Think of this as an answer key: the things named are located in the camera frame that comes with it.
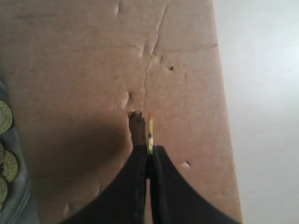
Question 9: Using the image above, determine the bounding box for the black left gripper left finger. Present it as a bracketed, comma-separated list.
[62, 145, 147, 224]

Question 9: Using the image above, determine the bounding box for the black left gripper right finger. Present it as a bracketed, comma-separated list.
[151, 146, 238, 224]

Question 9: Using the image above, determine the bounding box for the gold coin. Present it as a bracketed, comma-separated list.
[148, 112, 154, 154]
[0, 100, 13, 134]

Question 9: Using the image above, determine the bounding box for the cardboard box with slot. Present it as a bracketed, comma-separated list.
[0, 0, 242, 224]

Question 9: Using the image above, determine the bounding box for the round silver metal plate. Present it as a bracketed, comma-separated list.
[0, 79, 40, 224]

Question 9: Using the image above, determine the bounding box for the gold coin right edge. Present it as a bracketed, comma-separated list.
[1, 150, 19, 182]

